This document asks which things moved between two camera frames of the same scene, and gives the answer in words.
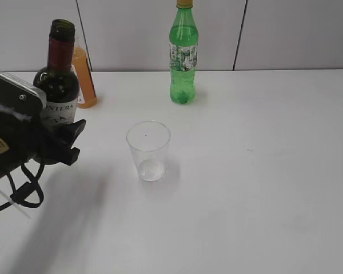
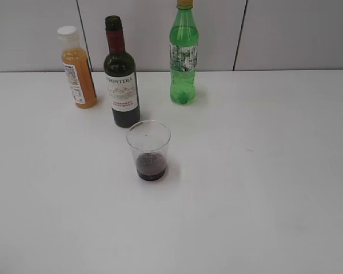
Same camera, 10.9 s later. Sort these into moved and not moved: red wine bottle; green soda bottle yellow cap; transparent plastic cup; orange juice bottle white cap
Moved: red wine bottle
Not moved: green soda bottle yellow cap; transparent plastic cup; orange juice bottle white cap
